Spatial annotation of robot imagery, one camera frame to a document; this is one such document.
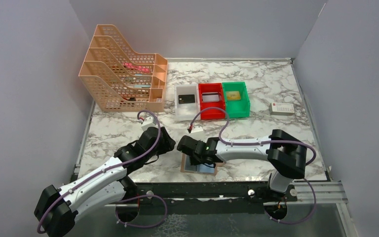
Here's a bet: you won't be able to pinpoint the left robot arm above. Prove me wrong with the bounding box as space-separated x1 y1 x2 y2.
34 127 176 237

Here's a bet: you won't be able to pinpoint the black mounting rail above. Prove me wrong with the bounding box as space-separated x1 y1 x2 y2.
104 173 298 217

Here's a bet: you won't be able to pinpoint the green plastic bin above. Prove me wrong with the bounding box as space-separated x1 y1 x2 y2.
222 81 251 119

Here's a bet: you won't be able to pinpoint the red plastic bin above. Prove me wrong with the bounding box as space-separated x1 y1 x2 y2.
198 83 226 120

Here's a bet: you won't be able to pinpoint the pink items in organizer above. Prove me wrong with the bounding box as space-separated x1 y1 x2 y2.
123 63 151 74

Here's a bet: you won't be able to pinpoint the black credit card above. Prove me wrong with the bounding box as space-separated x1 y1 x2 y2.
178 94 196 104

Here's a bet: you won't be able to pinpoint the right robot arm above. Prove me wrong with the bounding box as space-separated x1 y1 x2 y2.
177 129 307 201

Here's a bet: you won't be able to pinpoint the white box with red label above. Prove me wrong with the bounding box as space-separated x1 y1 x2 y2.
269 102 295 116

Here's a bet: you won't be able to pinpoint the gold card in green bin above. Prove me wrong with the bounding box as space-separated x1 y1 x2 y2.
226 91 241 101

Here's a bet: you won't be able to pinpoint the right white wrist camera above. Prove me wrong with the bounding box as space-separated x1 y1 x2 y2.
190 126 204 134

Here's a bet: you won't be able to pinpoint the red black stamp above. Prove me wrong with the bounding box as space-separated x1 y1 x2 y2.
124 97 137 101

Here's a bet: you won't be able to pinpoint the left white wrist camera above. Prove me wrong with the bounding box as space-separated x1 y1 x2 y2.
141 117 157 131

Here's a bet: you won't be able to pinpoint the aluminium frame rail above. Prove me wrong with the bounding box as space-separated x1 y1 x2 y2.
57 165 349 207

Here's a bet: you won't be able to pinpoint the peach plastic file organizer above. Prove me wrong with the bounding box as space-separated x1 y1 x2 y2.
78 24 168 112

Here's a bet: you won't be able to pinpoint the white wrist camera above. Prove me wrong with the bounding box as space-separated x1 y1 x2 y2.
190 126 204 134
141 117 157 131

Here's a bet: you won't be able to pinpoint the white plastic bin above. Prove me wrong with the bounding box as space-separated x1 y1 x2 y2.
174 84 200 121

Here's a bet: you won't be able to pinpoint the white card in red bin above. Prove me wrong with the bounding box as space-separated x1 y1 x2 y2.
202 93 220 103

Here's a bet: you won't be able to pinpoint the light blue credit card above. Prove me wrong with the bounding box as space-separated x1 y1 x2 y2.
184 164 216 174

